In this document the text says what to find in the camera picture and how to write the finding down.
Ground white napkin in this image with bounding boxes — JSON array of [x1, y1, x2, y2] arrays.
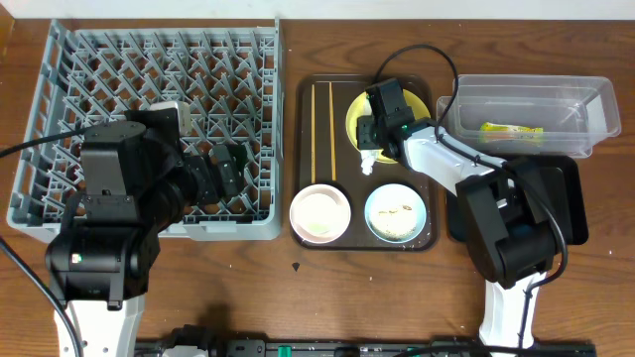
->
[[360, 98, 380, 176]]

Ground light blue bowl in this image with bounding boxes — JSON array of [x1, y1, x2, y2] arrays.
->
[[364, 183, 429, 244]]

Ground green snack wrapper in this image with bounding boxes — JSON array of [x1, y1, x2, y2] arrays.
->
[[478, 122, 544, 143]]

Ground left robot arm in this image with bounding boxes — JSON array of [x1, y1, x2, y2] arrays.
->
[[46, 102, 248, 356]]

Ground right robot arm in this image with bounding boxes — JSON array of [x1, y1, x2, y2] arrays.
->
[[355, 78, 568, 353]]

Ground grey dishwasher rack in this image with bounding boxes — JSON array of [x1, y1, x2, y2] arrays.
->
[[6, 22, 285, 243]]

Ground black waste tray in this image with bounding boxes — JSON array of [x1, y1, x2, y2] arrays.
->
[[445, 155, 589, 245]]

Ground yellow plate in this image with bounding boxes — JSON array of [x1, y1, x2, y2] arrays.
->
[[345, 89, 432, 164]]

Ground dark brown serving tray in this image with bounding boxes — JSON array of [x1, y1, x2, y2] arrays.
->
[[294, 74, 440, 252]]

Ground pink bowl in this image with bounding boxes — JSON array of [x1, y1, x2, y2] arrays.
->
[[289, 183, 352, 245]]

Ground clear plastic bin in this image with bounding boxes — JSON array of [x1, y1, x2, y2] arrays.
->
[[437, 74, 622, 159]]

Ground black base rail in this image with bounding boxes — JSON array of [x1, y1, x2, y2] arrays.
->
[[133, 337, 596, 357]]

